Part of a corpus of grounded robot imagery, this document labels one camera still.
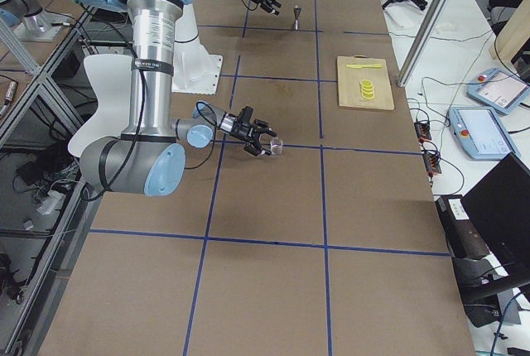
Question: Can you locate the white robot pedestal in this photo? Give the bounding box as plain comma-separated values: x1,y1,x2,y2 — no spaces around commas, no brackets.
171,4,223,95

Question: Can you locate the clear glass cup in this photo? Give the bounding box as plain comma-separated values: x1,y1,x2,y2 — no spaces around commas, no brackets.
269,137,283,156

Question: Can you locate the orange circuit board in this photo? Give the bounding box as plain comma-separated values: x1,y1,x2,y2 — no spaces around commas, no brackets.
423,150,441,176
414,121,431,140

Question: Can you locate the blue teach pendant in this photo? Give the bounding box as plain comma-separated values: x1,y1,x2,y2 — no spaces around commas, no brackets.
466,68,529,115
448,107,521,161

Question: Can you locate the yellow plastic knife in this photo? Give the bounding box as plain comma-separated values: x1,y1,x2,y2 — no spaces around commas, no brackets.
344,64,383,70

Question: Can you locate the aluminium frame post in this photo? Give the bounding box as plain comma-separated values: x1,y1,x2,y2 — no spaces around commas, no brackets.
397,0,449,87

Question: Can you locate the upper orange circuit board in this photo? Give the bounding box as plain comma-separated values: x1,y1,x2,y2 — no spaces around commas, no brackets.
414,121,431,140

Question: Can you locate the steel double jigger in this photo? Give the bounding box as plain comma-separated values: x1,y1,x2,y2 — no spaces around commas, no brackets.
292,5,302,31

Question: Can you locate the lower orange circuit board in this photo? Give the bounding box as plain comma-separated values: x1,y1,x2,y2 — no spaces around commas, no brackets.
423,150,441,176

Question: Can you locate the near blue teach pendant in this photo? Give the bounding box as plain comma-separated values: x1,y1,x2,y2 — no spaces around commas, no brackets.
448,107,521,161

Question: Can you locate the black monitor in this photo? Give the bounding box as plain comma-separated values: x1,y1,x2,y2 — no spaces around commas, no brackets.
461,153,529,268

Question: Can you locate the black desktop box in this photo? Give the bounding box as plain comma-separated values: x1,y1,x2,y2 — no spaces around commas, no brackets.
436,195,489,260

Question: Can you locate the wooden post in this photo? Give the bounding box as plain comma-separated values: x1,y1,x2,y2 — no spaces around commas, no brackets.
489,0,529,61

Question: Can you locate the wooden cutting board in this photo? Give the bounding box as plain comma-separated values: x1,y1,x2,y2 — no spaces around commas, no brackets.
336,56,394,111

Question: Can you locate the far blue teach pendant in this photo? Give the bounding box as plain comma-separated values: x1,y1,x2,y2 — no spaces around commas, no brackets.
466,68,529,115

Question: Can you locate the white plastic chair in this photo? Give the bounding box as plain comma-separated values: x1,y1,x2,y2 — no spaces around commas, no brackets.
68,54,133,157

